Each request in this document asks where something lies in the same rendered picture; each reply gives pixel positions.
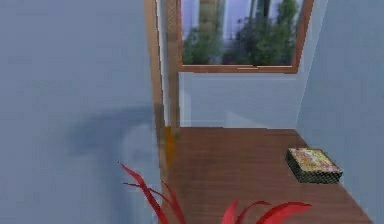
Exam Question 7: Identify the brown framed window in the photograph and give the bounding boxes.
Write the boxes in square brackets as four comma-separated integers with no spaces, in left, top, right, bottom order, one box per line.
[175,0,315,75]

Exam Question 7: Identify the red leaved house plant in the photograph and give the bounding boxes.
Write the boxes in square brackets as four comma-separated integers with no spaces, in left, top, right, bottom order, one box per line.
[118,161,313,224]

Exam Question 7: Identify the dark box with floral lid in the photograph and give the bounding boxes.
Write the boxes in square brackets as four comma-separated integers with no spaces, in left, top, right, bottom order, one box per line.
[285,147,344,185]

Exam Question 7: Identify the brown wooden door frame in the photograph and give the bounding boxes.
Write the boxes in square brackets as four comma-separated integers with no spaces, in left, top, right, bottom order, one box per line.
[144,0,181,183]

